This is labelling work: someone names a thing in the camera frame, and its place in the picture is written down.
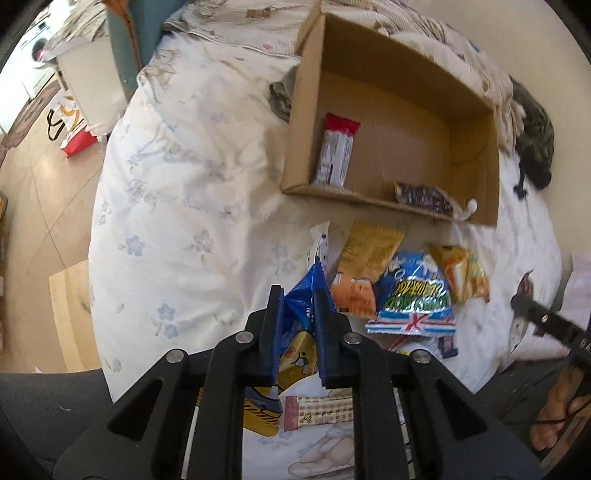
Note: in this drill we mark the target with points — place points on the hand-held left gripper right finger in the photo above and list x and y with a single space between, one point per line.
328 342

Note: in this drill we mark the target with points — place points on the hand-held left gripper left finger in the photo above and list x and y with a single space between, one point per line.
267 333

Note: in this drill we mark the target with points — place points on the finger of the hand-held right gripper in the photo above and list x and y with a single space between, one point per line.
547 319

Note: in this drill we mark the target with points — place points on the blue bear print snack bag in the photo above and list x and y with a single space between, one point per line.
298 314

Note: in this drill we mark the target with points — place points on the blue puffed snack bag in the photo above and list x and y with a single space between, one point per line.
411 290

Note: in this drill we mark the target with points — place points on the brown cardboard box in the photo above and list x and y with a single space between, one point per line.
397 134

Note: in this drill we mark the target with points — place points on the person's foot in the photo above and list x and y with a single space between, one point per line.
558 406

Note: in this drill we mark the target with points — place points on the pink beige snack bar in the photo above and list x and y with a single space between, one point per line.
318 411

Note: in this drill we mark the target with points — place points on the white dotted snack packet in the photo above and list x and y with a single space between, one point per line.
322 249

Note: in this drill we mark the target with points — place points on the yellow orange snack packet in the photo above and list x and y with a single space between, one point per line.
464 274

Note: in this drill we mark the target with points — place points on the small dark snack packet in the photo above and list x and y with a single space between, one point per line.
447 346

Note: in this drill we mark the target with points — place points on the small white round object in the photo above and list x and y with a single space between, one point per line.
471 206

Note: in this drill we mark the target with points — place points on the white floral blanket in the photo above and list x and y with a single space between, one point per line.
184 207

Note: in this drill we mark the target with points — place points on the dark purple snack packet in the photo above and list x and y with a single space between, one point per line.
422 196

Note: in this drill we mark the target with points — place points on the dark green knitted cloth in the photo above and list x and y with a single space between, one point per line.
535 134

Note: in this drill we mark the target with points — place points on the red and white snack bar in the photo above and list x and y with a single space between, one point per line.
334 152

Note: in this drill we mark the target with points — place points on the dark grey floor mat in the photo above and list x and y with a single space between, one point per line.
46 415

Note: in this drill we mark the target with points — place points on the red and white shopping bag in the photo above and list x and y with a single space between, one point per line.
74 138

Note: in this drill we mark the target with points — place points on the white cabinet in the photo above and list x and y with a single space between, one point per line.
87 78

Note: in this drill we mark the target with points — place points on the teal furniture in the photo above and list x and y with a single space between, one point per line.
147 41

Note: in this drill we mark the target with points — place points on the brown patterned rug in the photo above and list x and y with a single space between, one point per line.
18 134

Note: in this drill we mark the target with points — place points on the white washing machine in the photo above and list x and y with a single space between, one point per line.
37 46

